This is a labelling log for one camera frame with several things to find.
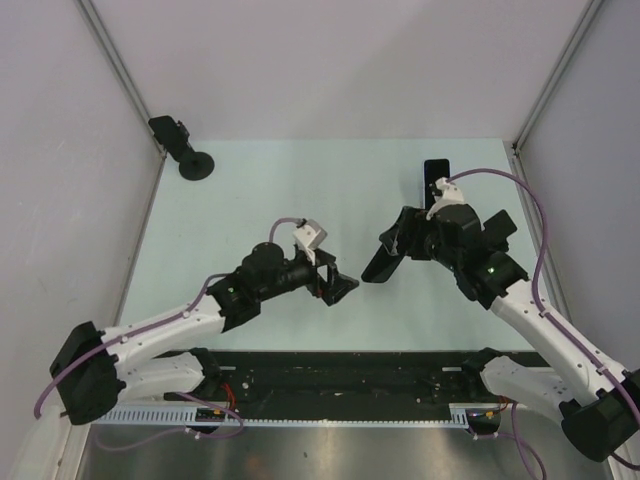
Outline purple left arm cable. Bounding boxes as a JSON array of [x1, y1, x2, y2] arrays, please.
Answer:
[[32, 216, 307, 454]]

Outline aluminium corner post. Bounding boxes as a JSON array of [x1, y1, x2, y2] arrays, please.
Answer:
[[74, 0, 169, 161], [511, 0, 605, 155]]

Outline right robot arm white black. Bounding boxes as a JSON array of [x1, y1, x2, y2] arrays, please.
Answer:
[[362, 204, 639, 462]]

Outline aluminium rail right side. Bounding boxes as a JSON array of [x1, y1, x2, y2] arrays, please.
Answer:
[[507, 142, 586, 361]]

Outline aluminium corner post left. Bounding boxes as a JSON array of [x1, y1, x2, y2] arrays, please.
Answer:
[[74, 0, 169, 161]]

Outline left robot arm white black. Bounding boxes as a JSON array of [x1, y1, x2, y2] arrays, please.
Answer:
[[49, 242, 359, 425]]

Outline white slotted cable duct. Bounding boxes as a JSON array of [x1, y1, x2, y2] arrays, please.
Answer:
[[94, 403, 501, 429]]

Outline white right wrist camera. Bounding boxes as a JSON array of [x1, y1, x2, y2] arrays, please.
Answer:
[[426, 177, 466, 220]]

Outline aluminium corner post right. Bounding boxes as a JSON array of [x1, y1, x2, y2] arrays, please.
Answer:
[[511, 0, 605, 155]]

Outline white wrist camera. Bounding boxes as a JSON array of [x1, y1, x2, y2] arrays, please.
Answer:
[[426, 177, 466, 220], [293, 219, 327, 265]]

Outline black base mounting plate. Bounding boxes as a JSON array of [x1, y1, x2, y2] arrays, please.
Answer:
[[102, 349, 551, 424]]

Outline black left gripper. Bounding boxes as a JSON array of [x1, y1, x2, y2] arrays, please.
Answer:
[[256, 247, 357, 305]]

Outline black round-base phone stand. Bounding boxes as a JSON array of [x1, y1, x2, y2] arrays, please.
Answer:
[[162, 117, 215, 181]]

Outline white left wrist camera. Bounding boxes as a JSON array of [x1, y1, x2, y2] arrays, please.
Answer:
[[293, 219, 327, 265]]

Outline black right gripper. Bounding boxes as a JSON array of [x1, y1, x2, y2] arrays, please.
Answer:
[[380, 205, 461, 271]]

